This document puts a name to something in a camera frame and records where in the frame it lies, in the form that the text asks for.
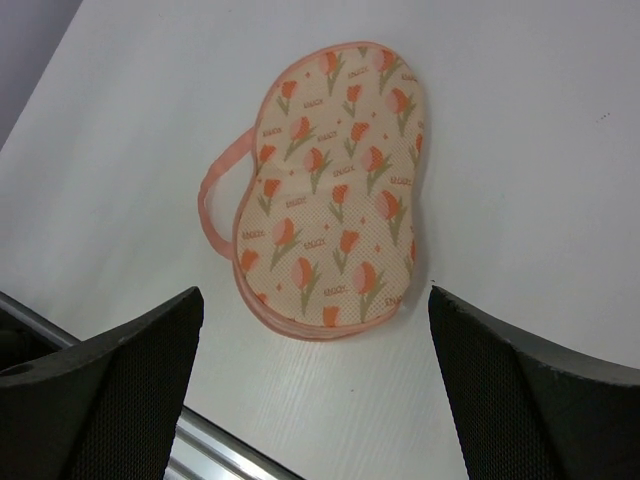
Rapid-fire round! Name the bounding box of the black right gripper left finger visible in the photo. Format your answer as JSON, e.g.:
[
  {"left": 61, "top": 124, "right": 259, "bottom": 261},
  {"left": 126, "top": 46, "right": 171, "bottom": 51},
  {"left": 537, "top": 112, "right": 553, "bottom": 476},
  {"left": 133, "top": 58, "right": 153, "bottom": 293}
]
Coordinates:
[{"left": 1, "top": 287, "right": 204, "bottom": 479}]

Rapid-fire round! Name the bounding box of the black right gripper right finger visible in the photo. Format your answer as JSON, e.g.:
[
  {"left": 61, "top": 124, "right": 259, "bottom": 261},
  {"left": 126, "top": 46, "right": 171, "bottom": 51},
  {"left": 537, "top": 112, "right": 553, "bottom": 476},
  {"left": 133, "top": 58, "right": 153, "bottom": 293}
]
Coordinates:
[{"left": 428, "top": 287, "right": 639, "bottom": 479}]

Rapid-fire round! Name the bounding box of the floral mesh laundry bag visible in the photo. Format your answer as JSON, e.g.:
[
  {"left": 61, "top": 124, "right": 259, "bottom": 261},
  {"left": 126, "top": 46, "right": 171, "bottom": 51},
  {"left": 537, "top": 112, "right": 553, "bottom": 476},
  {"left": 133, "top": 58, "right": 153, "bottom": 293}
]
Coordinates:
[{"left": 198, "top": 42, "right": 427, "bottom": 341}]

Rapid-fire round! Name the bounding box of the aluminium mounting rail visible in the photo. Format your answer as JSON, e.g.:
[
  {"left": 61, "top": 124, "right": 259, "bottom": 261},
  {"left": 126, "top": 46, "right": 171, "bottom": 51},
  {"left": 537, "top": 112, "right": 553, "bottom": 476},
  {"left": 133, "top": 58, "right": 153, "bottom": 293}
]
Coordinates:
[{"left": 1, "top": 287, "right": 292, "bottom": 479}]

